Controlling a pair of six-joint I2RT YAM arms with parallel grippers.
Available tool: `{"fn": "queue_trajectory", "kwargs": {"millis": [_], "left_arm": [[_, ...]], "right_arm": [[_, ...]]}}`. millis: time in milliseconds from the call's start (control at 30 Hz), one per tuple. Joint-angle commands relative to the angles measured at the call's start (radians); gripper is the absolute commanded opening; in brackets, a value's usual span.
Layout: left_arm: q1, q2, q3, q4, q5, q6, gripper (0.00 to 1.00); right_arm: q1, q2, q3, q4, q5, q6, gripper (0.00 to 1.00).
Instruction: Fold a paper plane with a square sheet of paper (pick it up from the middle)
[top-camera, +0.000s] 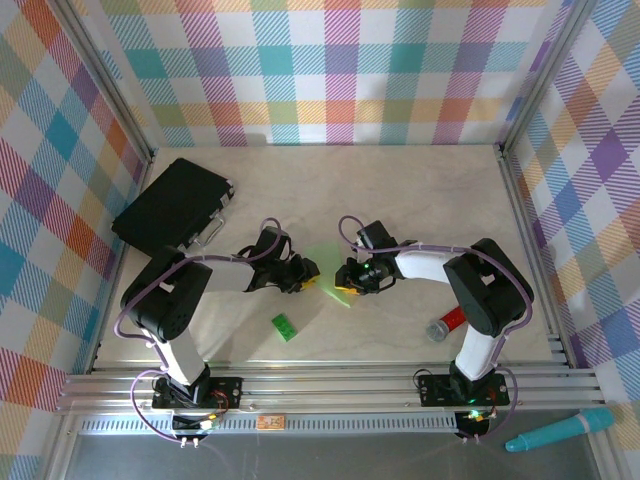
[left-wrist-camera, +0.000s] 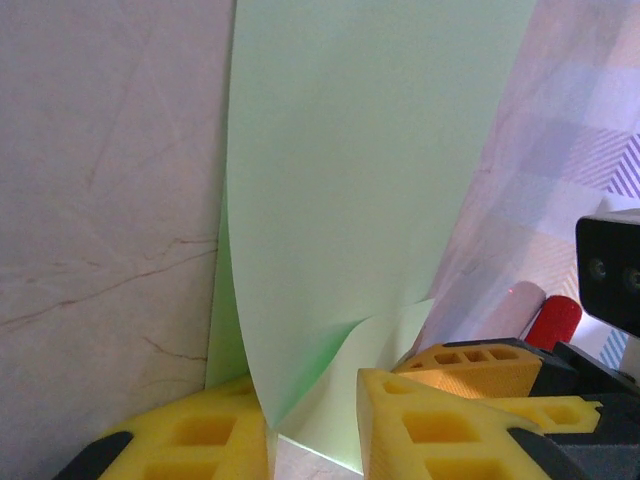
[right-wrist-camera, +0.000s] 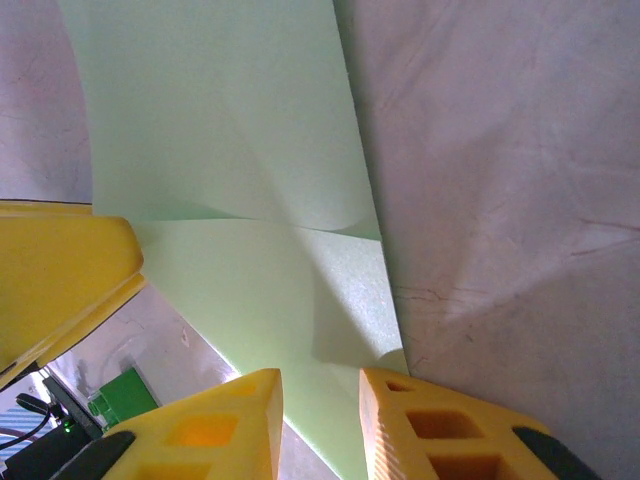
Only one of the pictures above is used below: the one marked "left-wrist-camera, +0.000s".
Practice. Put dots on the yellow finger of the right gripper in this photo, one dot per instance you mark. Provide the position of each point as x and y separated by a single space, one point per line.
555 415
480 372

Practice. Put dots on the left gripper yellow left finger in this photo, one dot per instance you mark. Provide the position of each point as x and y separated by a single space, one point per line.
200 435

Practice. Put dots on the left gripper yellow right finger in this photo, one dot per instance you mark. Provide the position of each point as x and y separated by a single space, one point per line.
430 440

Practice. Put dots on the light green paper sheet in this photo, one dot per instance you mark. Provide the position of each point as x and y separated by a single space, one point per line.
350 175

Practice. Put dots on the red tube with grey cap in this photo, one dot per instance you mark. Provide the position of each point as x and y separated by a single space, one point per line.
557 320

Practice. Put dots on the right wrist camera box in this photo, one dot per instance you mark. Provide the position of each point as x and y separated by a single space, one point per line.
610 270

